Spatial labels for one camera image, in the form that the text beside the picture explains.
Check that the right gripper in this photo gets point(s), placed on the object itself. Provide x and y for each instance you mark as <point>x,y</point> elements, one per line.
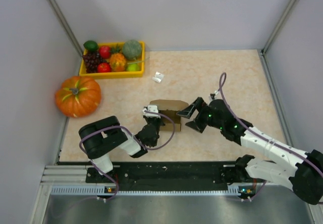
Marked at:
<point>189,111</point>

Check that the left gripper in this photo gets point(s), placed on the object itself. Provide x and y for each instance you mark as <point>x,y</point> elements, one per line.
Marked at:
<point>162,123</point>

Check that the brown cardboard box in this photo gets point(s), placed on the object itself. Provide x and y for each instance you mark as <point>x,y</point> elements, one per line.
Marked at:
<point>170,108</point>

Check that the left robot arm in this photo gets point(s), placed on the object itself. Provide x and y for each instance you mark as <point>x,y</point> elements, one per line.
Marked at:
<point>101,137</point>

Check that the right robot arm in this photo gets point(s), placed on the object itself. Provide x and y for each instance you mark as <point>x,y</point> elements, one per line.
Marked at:
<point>295,169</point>

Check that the small white plastic bag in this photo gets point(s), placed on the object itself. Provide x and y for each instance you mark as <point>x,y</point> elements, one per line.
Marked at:
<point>158,77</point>

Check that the light green apple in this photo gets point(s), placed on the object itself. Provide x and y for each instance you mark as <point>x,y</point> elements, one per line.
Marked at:
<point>132,68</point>

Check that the small orange pineapple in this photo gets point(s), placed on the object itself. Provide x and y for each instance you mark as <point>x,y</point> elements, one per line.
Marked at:
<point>117,60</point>

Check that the orange plastic pumpkin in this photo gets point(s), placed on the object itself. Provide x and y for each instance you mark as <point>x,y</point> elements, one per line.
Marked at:
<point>78,96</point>

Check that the red apple front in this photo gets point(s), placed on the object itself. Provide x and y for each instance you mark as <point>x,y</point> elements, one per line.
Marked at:
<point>104,68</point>

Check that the red apple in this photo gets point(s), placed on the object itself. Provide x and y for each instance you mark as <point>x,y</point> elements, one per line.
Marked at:
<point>104,68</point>
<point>105,52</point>

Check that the green round melon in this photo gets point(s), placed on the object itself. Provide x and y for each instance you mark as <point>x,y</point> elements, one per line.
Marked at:
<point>132,49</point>

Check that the yellow plastic tray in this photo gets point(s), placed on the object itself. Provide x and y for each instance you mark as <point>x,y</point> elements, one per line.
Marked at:
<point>113,75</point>

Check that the red apple back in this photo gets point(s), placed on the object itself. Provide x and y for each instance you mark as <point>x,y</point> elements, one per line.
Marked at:
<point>105,52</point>

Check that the dark purple grapes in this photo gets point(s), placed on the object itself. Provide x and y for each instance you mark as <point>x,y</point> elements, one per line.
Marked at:
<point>92,60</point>

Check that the green lime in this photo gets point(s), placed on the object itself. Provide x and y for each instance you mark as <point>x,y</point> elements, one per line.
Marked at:
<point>91,46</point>

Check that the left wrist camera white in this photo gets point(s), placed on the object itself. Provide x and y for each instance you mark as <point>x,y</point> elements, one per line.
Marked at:
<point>150,111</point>

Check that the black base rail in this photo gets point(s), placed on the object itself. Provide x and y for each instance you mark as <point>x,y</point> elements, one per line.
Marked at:
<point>176,176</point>

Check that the right aluminium frame post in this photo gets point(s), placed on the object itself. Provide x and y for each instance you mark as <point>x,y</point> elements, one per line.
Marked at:
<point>291,5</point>

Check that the aluminium frame post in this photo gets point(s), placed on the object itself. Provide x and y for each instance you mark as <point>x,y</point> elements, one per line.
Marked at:
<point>65,25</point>
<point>291,5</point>

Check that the left aluminium frame post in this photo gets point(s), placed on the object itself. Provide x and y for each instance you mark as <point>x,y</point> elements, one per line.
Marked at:
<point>65,25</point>

